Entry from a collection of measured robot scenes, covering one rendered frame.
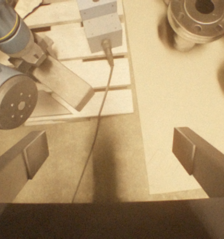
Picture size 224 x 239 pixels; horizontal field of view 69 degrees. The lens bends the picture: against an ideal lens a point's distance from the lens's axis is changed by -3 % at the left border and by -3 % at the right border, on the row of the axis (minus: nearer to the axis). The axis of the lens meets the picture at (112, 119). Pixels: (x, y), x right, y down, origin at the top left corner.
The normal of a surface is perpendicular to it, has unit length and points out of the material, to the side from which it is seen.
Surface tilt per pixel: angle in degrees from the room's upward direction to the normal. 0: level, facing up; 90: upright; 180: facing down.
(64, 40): 0
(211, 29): 0
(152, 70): 0
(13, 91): 83
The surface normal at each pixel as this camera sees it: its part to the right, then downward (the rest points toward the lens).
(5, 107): 0.88, 0.43
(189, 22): -0.05, -0.14
